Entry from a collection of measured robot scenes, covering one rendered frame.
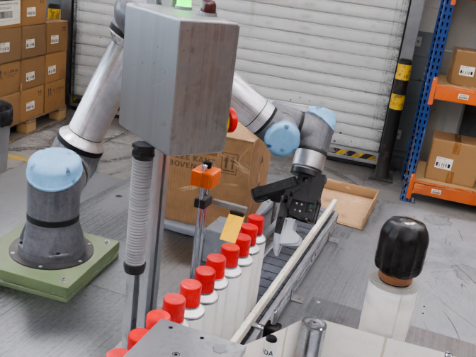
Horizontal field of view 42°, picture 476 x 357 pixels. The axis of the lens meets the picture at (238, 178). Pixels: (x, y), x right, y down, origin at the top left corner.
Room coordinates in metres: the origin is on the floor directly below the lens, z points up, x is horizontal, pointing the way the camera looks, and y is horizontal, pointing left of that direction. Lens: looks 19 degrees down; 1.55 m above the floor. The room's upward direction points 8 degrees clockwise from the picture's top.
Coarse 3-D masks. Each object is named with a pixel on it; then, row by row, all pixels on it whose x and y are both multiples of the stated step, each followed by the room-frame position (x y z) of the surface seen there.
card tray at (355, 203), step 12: (324, 192) 2.04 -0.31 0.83; (336, 192) 2.06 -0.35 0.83; (348, 192) 2.06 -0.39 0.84; (360, 192) 2.05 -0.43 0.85; (372, 192) 2.04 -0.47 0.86; (324, 204) 1.92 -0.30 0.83; (336, 204) 1.93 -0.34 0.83; (348, 204) 1.95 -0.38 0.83; (360, 204) 1.96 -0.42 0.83; (372, 204) 1.89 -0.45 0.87; (348, 216) 1.84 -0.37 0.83; (360, 216) 1.85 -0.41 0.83; (360, 228) 1.75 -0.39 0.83
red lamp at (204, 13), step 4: (204, 0) 0.89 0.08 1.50; (208, 0) 0.89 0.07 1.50; (200, 4) 0.90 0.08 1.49; (204, 4) 0.89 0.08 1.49; (208, 4) 0.89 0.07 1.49; (212, 4) 0.89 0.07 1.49; (200, 8) 0.89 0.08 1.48; (204, 8) 0.89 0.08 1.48; (208, 8) 0.89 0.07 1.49; (212, 8) 0.89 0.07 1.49; (200, 12) 0.89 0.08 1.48; (204, 12) 0.88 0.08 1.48; (208, 12) 0.89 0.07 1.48; (212, 12) 0.89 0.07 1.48; (208, 16) 0.88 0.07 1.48; (212, 16) 0.89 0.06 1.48; (216, 16) 0.89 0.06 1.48
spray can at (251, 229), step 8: (248, 224) 1.09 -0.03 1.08; (240, 232) 1.07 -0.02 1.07; (248, 232) 1.06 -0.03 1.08; (256, 232) 1.07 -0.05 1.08; (256, 248) 1.07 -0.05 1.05; (256, 256) 1.06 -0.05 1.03; (256, 264) 1.07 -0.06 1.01; (248, 296) 1.06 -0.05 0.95; (248, 304) 1.06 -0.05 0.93; (248, 312) 1.06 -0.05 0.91
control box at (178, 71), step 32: (128, 32) 0.93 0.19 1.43; (160, 32) 0.85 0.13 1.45; (192, 32) 0.83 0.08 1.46; (224, 32) 0.86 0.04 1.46; (128, 64) 0.93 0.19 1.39; (160, 64) 0.85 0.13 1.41; (192, 64) 0.83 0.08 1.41; (224, 64) 0.86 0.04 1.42; (128, 96) 0.92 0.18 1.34; (160, 96) 0.84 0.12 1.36; (192, 96) 0.83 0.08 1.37; (224, 96) 0.86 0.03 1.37; (128, 128) 0.92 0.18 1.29; (160, 128) 0.83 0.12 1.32; (192, 128) 0.83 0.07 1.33; (224, 128) 0.87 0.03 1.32
